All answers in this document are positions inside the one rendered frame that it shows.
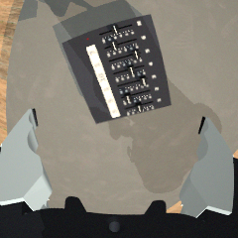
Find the black lighting desk panel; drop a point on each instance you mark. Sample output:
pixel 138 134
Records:
pixel 106 75

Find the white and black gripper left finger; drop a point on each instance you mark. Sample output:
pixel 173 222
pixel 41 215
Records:
pixel 24 183

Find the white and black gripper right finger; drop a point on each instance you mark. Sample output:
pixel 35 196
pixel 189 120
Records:
pixel 210 192

